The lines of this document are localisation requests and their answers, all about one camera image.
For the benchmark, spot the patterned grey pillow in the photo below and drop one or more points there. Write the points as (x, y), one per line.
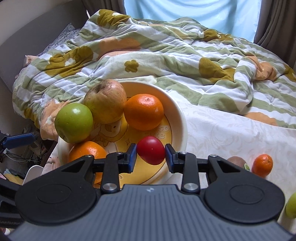
(62, 34)

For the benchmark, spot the brown kiwi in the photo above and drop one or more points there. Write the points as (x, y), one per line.
(235, 161)

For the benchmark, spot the large yellow apple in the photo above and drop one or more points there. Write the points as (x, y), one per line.
(104, 102)

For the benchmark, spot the small orange mandarin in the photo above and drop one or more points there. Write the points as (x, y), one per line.
(262, 165)

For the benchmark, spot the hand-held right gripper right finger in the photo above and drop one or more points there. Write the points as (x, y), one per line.
(168, 160)

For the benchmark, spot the light blue window cloth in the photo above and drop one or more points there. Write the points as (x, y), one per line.
(192, 14)

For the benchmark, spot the grey headboard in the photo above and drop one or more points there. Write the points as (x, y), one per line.
(23, 34)

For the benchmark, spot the green striped floral blanket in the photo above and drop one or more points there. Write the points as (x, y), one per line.
(173, 58)

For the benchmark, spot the red cherry tomato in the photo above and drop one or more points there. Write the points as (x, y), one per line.
(151, 149)

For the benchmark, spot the orange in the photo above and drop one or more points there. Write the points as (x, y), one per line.
(87, 149)
(143, 111)

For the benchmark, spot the cream plate with cartoon print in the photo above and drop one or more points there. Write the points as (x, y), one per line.
(175, 120)

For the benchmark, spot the cream floral tablecloth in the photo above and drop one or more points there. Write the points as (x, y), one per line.
(219, 134)

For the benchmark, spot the green apple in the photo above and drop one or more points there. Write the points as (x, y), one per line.
(74, 122)
(291, 205)

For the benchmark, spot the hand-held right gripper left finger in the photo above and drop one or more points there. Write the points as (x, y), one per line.
(133, 158)

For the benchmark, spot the brown curtain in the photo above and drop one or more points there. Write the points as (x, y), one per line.
(277, 23)
(104, 5)

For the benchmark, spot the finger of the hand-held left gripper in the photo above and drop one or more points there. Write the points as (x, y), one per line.
(19, 140)

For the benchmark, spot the small pale box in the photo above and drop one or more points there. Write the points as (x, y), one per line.
(29, 60)

